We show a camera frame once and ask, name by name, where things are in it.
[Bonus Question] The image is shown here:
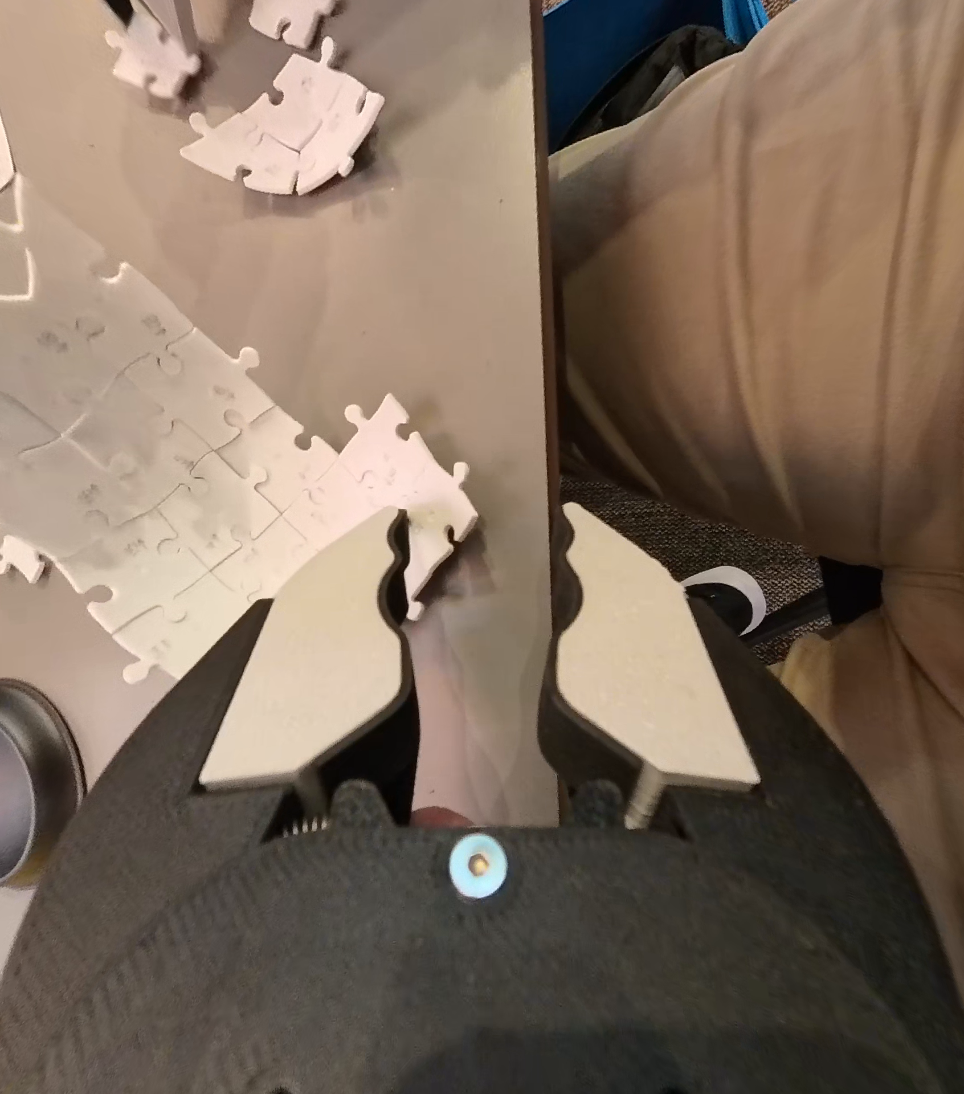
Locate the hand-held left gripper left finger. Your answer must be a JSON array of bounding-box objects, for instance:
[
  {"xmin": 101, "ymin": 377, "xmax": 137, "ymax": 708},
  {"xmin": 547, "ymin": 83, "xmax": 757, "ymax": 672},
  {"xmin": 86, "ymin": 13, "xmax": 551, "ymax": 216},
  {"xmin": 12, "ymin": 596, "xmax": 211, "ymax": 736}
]
[{"xmin": 198, "ymin": 506, "xmax": 422, "ymax": 813}]

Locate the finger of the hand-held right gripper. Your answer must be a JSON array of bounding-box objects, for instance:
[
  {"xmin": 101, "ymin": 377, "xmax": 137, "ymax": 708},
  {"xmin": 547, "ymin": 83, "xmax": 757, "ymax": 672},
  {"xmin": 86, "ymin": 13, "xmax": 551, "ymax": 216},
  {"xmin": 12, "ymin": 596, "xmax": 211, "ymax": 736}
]
[{"xmin": 127, "ymin": 0, "xmax": 193, "ymax": 54}]

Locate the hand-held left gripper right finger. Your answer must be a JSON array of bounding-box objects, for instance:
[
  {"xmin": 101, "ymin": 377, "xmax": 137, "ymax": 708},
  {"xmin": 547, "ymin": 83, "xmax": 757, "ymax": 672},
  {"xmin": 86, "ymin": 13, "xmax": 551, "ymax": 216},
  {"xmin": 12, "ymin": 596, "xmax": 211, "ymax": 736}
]
[{"xmin": 537, "ymin": 503, "xmax": 762, "ymax": 828}]

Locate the single white puzzle piece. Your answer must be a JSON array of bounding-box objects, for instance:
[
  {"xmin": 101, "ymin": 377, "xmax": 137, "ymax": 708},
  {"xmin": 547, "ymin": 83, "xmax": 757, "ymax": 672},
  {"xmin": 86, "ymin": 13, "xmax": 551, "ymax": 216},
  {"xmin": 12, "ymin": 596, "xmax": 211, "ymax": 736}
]
[
  {"xmin": 104, "ymin": 17, "xmax": 203, "ymax": 99},
  {"xmin": 247, "ymin": 0, "xmax": 346, "ymax": 46}
]

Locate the large assembled white puzzle sheet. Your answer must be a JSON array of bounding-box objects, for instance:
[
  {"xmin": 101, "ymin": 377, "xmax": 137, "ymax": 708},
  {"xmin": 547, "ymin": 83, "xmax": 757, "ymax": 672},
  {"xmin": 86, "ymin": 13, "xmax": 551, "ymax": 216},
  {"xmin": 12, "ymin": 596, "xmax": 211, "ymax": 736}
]
[{"xmin": 0, "ymin": 179, "xmax": 480, "ymax": 687}]

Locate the curved assembled white puzzle section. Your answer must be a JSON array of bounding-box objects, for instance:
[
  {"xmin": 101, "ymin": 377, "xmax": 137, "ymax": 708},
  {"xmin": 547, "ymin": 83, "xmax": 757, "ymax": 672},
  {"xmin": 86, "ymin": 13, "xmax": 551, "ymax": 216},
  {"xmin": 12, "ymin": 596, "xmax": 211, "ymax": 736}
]
[{"xmin": 178, "ymin": 36, "xmax": 386, "ymax": 198}]

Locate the small white puzzle piece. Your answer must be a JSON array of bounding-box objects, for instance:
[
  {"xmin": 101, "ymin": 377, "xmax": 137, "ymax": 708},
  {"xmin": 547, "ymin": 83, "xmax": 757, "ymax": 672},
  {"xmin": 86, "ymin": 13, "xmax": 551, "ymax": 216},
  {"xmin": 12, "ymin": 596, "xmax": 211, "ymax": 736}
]
[{"xmin": 0, "ymin": 534, "xmax": 47, "ymax": 586}]

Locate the person's left shoe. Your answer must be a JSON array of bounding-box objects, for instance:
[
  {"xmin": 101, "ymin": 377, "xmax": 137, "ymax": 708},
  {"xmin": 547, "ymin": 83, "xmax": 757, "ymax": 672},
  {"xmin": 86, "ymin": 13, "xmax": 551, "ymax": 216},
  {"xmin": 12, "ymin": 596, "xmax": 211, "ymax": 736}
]
[{"xmin": 683, "ymin": 564, "xmax": 767, "ymax": 640}]

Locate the black chair base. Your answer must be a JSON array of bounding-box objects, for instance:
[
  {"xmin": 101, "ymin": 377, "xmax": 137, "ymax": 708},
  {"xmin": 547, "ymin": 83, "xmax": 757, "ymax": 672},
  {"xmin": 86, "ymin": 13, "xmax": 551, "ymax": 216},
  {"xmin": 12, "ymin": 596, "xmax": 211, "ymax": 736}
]
[{"xmin": 742, "ymin": 554, "xmax": 887, "ymax": 646}]

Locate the person's left leg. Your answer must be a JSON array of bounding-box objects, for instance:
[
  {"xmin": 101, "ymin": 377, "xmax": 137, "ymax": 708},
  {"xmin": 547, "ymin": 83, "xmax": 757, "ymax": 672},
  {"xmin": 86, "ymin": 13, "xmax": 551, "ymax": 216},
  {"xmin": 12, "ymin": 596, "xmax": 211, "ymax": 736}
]
[{"xmin": 777, "ymin": 560, "xmax": 964, "ymax": 1094}]

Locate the blue container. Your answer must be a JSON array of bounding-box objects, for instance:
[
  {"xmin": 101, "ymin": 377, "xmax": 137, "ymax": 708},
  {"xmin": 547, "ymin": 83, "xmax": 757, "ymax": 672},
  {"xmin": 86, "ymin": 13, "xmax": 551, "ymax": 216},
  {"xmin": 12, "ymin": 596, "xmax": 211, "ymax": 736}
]
[{"xmin": 544, "ymin": 0, "xmax": 791, "ymax": 155}]

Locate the dark cloth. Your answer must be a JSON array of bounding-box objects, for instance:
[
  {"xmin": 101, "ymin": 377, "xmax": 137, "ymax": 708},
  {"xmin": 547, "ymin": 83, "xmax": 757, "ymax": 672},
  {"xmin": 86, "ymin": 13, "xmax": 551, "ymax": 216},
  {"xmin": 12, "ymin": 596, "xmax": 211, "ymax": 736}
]
[{"xmin": 643, "ymin": 24, "xmax": 746, "ymax": 108}]

